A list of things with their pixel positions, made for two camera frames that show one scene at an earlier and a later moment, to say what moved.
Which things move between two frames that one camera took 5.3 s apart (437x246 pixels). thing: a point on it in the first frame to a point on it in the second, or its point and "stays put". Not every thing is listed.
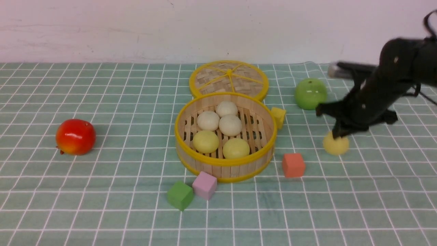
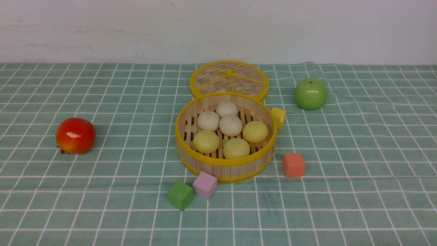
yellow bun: (206, 142) stays put
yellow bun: (235, 148) stays put
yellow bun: (337, 146) to (255, 132)
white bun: (226, 108) stays put
